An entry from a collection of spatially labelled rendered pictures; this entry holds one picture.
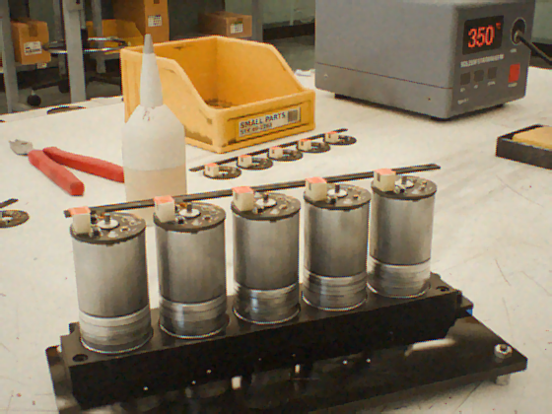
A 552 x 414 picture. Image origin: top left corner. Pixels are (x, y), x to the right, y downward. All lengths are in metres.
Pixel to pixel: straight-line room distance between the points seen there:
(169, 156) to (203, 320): 0.16
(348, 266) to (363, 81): 0.41
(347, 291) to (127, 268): 0.08
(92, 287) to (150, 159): 0.16
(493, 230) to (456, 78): 0.22
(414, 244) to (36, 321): 0.16
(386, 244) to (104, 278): 0.11
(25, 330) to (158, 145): 0.13
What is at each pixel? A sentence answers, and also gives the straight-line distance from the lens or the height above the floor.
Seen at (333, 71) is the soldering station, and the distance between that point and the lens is 0.71.
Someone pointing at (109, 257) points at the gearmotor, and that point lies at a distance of 0.26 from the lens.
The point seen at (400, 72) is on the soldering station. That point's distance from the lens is 0.66.
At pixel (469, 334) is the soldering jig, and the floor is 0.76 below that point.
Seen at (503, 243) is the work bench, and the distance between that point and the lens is 0.42.
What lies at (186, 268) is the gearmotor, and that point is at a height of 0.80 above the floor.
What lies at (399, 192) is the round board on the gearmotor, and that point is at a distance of 0.30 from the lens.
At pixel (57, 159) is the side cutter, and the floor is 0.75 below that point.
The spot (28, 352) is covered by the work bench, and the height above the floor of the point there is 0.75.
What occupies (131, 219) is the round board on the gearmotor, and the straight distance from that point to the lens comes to 0.27.
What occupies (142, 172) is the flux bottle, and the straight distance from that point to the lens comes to 0.42.
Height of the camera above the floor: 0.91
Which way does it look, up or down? 21 degrees down
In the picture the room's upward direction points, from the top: straight up
